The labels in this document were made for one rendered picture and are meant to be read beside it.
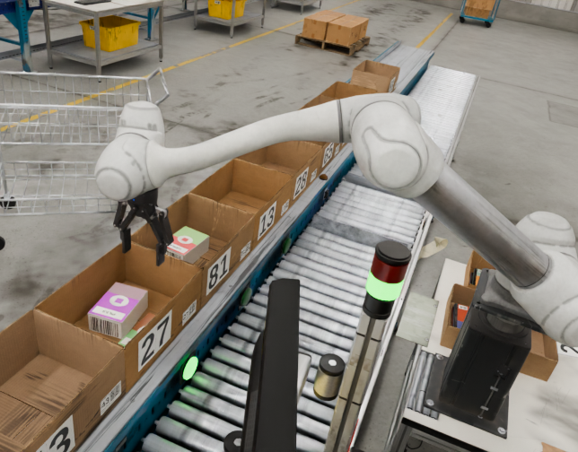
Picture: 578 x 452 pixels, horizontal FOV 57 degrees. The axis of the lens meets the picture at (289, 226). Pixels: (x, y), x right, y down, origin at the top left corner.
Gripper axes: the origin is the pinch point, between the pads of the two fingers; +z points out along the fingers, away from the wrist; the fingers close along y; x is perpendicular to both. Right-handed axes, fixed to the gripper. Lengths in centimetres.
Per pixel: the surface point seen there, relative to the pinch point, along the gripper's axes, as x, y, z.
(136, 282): -18.7, 16.1, 30.0
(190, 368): -0.4, -16.1, 37.1
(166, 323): 1.3, -8.5, 21.2
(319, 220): -113, -19, 41
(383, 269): 37, -66, -44
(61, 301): 10.2, 20.5, 19.6
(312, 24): -782, 219, 83
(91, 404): 33.1, -8.5, 21.9
